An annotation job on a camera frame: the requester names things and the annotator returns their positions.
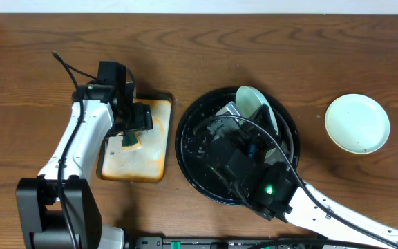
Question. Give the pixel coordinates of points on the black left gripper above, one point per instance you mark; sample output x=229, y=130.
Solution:
x=140, y=122

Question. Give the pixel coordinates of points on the green yellow scrub sponge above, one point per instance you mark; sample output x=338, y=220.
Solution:
x=129, y=140

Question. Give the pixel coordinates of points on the light blue plate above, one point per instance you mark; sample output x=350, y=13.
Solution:
x=248, y=99
x=357, y=124

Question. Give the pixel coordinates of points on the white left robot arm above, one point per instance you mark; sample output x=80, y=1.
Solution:
x=57, y=208

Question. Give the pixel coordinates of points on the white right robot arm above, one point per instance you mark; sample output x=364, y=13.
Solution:
x=310, y=209

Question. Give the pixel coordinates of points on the round black tray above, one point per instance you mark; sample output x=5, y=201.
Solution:
x=191, y=149

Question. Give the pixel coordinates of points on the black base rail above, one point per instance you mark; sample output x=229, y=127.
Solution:
x=192, y=242

